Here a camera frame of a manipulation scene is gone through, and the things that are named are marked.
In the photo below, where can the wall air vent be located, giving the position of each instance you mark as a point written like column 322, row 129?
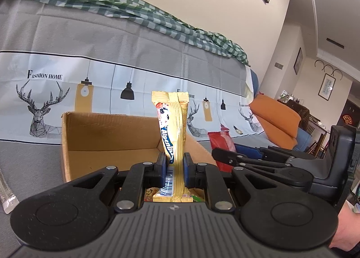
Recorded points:
column 335, row 43

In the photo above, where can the wall light switch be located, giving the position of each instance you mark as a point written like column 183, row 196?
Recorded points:
column 278, row 65

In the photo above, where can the person's right hand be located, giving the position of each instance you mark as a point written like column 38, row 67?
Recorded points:
column 348, row 227

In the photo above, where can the red door ornament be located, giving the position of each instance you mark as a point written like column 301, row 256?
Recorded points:
column 347, row 120

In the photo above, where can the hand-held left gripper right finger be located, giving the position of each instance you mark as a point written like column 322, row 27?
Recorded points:
column 187, row 169

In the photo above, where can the yellow candy packet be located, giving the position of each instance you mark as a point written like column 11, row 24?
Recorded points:
column 177, row 123

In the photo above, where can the wooden chair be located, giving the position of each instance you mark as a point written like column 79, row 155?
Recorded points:
column 316, row 145

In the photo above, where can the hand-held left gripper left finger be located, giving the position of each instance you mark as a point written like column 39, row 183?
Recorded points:
column 162, row 168

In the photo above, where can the red snack packet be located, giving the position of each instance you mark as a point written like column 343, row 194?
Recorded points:
column 220, row 142

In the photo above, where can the framed calligraphy scroll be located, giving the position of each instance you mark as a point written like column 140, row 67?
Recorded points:
column 326, row 87

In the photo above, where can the orange biscuit packet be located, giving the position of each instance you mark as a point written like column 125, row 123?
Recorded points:
column 150, row 194

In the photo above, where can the small framed picture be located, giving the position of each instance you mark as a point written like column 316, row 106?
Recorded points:
column 298, row 61

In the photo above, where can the cluttered side table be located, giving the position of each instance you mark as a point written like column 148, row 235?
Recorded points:
column 295, row 106

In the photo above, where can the orange cushion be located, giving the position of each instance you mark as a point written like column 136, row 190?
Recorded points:
column 275, row 117

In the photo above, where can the green checkered cloth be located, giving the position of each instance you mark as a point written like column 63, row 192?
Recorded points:
column 126, row 7

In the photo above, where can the brown cardboard box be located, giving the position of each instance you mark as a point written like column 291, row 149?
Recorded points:
column 112, row 134

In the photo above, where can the deer print cloth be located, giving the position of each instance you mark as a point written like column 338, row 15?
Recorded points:
column 112, row 58

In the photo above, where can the silver snack bar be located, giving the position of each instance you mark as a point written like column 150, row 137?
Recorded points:
column 7, row 199

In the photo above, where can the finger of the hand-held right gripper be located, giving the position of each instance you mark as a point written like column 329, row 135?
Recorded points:
column 249, row 151
column 253, row 163

